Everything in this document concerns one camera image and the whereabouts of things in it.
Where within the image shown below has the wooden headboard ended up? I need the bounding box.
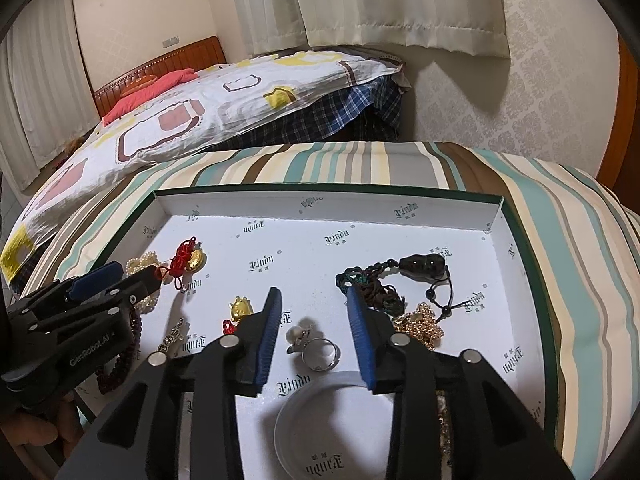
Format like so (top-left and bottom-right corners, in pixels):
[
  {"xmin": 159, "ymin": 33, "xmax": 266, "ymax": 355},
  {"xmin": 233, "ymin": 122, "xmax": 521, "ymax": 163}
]
[{"xmin": 92, "ymin": 36, "xmax": 224, "ymax": 116}]

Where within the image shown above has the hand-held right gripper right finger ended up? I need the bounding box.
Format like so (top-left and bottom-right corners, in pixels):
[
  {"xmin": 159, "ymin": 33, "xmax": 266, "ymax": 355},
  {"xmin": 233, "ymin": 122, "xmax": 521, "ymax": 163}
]
[{"xmin": 346, "ymin": 287, "xmax": 576, "ymax": 480}]

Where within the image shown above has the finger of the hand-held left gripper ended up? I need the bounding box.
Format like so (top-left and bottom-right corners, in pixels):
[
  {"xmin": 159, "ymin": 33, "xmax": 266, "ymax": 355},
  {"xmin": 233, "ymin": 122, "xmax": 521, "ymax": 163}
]
[
  {"xmin": 30, "ymin": 267, "xmax": 166, "ymax": 336},
  {"xmin": 7, "ymin": 261, "xmax": 124, "ymax": 318}
]

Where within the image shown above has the wooden wardrobe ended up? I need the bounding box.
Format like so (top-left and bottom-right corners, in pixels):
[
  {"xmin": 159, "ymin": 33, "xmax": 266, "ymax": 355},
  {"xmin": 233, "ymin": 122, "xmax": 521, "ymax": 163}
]
[{"xmin": 597, "ymin": 35, "xmax": 640, "ymax": 201}]

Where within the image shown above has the silver pearl ring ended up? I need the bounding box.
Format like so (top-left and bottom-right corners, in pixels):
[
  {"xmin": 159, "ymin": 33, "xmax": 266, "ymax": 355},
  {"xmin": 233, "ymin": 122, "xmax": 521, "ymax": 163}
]
[{"xmin": 286, "ymin": 325, "xmax": 343, "ymax": 372}]

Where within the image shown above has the pink pillow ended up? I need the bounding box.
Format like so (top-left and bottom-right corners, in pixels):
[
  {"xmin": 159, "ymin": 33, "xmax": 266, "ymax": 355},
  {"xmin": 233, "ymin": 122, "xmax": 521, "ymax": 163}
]
[{"xmin": 101, "ymin": 67, "xmax": 198, "ymax": 126}]

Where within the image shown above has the white pearl necklace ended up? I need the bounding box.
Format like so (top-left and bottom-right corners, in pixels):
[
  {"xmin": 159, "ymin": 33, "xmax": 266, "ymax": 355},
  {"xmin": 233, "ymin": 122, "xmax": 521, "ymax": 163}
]
[{"xmin": 125, "ymin": 255, "xmax": 161, "ymax": 311}]

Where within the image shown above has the orange cushion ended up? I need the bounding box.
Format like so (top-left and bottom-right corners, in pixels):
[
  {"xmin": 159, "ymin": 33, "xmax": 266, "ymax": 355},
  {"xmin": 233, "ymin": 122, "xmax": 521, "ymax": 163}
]
[{"xmin": 120, "ymin": 76, "xmax": 158, "ymax": 96}]

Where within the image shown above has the green cardboard box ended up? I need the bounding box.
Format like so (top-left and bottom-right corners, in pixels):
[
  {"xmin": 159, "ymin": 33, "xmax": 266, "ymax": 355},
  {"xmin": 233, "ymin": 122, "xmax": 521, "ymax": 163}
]
[{"xmin": 72, "ymin": 187, "xmax": 561, "ymax": 480}]

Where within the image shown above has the sheer white curtain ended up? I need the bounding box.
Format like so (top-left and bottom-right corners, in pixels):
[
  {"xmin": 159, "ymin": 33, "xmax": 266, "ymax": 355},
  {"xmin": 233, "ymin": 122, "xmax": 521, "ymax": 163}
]
[{"xmin": 207, "ymin": 0, "xmax": 308, "ymax": 58}]

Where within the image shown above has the striped bed cover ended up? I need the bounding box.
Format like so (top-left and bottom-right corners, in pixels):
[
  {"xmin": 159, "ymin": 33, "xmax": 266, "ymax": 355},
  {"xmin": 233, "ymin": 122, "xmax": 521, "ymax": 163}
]
[{"xmin": 10, "ymin": 140, "xmax": 640, "ymax": 480}]

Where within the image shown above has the cream curtain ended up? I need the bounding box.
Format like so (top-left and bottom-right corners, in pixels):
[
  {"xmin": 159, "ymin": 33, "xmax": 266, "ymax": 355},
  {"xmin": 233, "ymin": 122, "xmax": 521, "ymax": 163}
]
[{"xmin": 287, "ymin": 0, "xmax": 511, "ymax": 58}]

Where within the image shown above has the gold frog red bead charm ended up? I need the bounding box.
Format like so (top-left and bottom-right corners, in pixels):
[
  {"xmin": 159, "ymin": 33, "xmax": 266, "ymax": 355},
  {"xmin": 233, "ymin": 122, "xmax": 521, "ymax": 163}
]
[{"xmin": 222, "ymin": 296, "xmax": 253, "ymax": 336}]

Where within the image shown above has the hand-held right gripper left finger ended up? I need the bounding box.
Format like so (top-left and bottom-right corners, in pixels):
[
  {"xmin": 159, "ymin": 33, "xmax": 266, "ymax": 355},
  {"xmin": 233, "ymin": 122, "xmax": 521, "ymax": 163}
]
[{"xmin": 55, "ymin": 286, "xmax": 283, "ymax": 480}]

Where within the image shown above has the black pendant with cord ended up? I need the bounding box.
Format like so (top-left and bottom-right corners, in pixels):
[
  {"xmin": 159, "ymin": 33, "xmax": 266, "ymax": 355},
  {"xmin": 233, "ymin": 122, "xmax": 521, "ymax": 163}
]
[{"xmin": 336, "ymin": 255, "xmax": 453, "ymax": 321}]

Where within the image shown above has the dark red bead bracelet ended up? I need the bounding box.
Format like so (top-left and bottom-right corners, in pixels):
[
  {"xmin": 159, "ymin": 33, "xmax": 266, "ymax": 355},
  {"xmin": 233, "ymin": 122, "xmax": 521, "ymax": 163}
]
[{"xmin": 95, "ymin": 305, "xmax": 143, "ymax": 395}]

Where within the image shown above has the white patterned quilt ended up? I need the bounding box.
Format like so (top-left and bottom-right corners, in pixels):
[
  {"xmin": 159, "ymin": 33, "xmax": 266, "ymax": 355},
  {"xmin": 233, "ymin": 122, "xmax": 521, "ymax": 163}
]
[{"xmin": 0, "ymin": 50, "xmax": 406, "ymax": 283}]

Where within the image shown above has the red knot gold charm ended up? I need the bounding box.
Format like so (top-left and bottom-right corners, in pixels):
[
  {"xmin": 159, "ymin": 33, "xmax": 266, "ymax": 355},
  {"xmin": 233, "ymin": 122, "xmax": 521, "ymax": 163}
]
[{"xmin": 155, "ymin": 240, "xmax": 207, "ymax": 291}]

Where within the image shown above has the white pleated curtain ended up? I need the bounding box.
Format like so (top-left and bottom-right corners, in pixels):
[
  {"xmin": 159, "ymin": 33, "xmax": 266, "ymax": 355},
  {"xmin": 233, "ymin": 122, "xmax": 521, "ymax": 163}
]
[{"xmin": 0, "ymin": 0, "xmax": 101, "ymax": 191}]

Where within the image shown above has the person's left hand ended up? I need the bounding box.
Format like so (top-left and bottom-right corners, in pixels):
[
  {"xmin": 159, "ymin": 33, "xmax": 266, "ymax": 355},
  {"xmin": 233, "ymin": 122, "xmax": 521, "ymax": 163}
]
[{"xmin": 0, "ymin": 390, "xmax": 83, "ymax": 461}]

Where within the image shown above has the rose gold chain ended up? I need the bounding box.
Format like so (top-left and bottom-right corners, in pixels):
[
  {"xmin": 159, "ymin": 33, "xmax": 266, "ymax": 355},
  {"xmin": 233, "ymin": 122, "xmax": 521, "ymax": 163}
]
[{"xmin": 392, "ymin": 302, "xmax": 446, "ymax": 351}]

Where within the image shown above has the white jade bangle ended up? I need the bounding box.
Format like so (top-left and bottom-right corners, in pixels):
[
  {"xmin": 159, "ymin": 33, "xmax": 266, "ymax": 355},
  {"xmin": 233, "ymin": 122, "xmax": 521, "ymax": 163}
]
[{"xmin": 274, "ymin": 370, "xmax": 401, "ymax": 480}]

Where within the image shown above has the blue plaid sheet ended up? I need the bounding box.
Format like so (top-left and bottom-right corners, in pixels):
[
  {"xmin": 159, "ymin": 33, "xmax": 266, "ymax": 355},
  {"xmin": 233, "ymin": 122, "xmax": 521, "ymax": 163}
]
[{"xmin": 215, "ymin": 77, "xmax": 403, "ymax": 151}]

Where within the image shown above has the small silver clip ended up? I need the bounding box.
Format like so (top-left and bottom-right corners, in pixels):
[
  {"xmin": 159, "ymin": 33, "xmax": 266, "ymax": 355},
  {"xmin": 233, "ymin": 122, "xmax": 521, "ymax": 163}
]
[{"xmin": 157, "ymin": 317, "xmax": 186, "ymax": 356}]

